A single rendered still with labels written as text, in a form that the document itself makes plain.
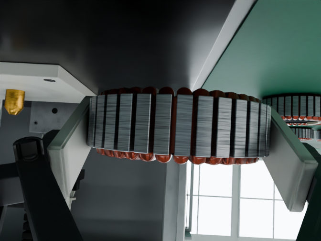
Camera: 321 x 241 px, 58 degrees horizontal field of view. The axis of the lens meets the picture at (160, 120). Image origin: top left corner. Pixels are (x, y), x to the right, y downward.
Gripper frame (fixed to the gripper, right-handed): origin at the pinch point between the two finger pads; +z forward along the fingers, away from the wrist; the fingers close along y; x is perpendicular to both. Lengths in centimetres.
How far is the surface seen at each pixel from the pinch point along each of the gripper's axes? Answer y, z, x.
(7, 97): -18.0, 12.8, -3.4
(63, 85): -10.8, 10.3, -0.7
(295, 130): 40, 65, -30
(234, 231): 171, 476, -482
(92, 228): -13.3, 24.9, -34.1
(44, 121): -19.1, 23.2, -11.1
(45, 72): -11.4, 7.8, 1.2
